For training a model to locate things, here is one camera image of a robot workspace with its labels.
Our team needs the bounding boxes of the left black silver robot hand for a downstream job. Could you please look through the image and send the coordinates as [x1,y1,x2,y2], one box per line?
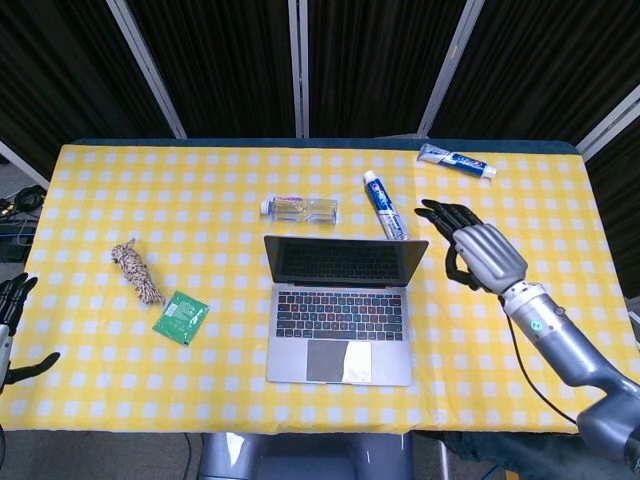
[0,272,62,396]

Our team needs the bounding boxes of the blue white toothpaste tube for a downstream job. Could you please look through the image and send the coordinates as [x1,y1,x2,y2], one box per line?
[417,143,498,177]
[362,169,410,241]

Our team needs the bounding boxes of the dark cloth cover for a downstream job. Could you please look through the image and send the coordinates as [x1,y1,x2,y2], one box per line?
[413,429,629,480]

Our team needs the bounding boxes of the clear plastic water bottle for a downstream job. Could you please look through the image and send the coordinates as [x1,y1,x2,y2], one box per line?
[259,194,340,226]

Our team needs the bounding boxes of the black coiled floor cable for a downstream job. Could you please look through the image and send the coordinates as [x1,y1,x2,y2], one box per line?
[0,183,47,219]

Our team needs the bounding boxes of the blue floor box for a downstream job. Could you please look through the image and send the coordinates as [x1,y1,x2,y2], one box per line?
[0,222,37,262]

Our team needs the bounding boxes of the white partition post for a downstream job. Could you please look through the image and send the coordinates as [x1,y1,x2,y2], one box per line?
[0,139,50,191]
[287,0,311,138]
[576,83,640,161]
[416,0,485,138]
[106,0,188,140]

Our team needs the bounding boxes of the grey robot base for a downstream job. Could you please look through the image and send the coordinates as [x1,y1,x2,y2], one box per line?
[196,432,416,480]

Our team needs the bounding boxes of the blue-edged table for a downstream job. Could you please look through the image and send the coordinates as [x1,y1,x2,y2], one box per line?
[67,136,584,155]

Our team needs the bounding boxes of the green foil packet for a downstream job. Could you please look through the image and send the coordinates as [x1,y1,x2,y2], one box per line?
[152,289,211,347]

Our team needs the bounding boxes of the grey laptop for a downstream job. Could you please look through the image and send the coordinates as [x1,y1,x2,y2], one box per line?
[263,234,430,388]

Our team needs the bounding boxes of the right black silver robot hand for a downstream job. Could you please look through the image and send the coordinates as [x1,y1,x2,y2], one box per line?
[413,198,529,297]

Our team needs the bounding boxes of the yellow white checked tablecloth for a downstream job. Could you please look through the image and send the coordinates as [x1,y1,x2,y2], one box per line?
[0,143,629,435]

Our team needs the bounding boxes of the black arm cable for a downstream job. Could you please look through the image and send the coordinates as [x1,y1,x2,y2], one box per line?
[498,294,581,424]

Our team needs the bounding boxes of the brown white rope bundle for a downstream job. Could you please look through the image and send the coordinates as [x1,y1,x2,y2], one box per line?
[109,238,167,305]

